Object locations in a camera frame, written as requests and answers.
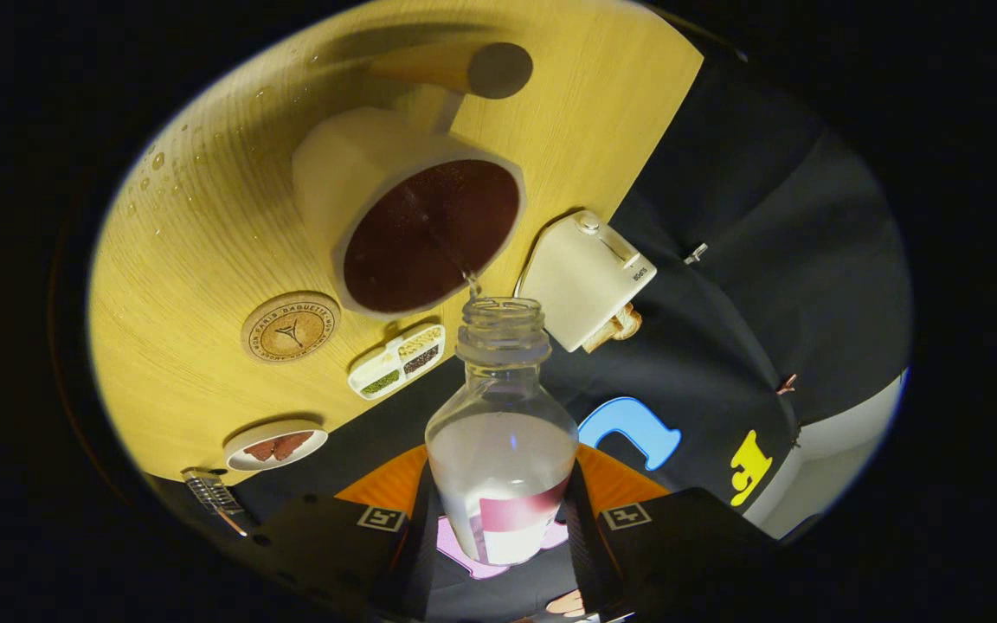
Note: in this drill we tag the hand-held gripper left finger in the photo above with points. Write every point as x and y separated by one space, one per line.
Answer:
422 554

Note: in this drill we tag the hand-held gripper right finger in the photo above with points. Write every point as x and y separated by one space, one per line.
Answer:
583 554

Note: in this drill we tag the clear plastic juice bottle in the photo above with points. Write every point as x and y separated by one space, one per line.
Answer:
503 459

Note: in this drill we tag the round cork coaster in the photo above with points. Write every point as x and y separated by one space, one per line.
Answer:
291 327

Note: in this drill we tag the red-brown meat patty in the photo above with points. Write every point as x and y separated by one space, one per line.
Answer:
292 444
260 450

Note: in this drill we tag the white round plate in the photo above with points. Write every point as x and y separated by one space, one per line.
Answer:
275 463

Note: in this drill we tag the white divided snack dish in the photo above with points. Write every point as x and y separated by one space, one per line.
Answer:
373 370

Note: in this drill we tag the toast slice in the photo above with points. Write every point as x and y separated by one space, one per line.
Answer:
602 337
628 322

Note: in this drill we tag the red cloth clip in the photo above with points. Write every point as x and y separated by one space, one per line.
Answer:
787 384

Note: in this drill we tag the white toaster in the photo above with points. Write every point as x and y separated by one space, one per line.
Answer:
581 281

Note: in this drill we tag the silver cloth clip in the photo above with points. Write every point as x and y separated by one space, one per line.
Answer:
696 253

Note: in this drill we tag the wooden table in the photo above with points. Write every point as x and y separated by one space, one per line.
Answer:
187 260

